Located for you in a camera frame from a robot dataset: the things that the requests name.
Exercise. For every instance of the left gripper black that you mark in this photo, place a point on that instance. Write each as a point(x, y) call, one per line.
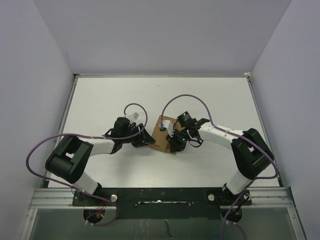
point(143, 138)

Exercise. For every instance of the brown cardboard box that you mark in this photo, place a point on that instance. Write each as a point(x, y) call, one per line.
point(161, 144)

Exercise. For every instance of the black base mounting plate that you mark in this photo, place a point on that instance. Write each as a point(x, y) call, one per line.
point(163, 202)

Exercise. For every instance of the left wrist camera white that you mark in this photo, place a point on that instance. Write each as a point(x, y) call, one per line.
point(132, 115)

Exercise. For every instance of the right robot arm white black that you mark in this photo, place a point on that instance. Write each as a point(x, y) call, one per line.
point(251, 153)

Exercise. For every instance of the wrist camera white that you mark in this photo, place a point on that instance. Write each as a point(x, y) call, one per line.
point(132, 115)
point(168, 127)

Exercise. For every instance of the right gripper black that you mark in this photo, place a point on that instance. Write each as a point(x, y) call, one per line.
point(175, 146)

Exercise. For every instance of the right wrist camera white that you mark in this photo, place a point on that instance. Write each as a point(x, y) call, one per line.
point(168, 127)

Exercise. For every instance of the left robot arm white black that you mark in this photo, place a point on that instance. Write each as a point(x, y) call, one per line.
point(69, 159)

